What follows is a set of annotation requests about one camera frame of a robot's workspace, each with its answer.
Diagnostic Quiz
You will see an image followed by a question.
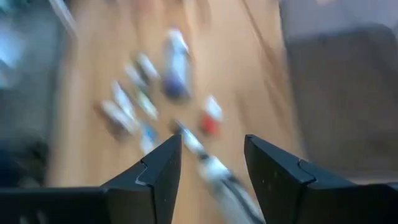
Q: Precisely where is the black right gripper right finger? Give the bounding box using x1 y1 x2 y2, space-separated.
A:
244 134 398 224

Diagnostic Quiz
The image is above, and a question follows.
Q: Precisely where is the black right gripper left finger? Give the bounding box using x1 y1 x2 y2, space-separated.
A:
0 134 183 224

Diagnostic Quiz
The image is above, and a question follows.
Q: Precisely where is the small blue food coloring bottle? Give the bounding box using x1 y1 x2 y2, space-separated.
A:
138 121 161 155

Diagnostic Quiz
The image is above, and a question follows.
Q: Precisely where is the large black food coloring bottle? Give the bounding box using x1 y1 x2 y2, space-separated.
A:
198 151 267 224

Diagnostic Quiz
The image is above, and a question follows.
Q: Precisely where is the small dark food coloring bottle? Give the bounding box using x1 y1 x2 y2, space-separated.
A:
170 119 208 158

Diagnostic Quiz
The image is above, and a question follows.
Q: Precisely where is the small brown food coloring bottle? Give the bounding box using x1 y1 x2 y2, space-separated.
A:
99 99 139 134

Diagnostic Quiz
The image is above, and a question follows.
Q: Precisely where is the small black food coloring bottle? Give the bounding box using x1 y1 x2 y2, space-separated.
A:
110 79 139 124

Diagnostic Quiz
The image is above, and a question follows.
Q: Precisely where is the translucent grey plastic bin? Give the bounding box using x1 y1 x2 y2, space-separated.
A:
279 24 398 184

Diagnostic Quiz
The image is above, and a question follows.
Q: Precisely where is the small red food coloring bottle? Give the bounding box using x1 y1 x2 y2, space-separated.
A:
199 95 224 138

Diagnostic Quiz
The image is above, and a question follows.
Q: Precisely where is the small pale food coloring bottle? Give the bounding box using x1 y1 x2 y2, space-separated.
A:
124 63 147 90

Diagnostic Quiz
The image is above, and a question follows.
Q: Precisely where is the large purple food coloring bottle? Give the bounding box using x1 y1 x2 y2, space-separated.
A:
161 26 193 100

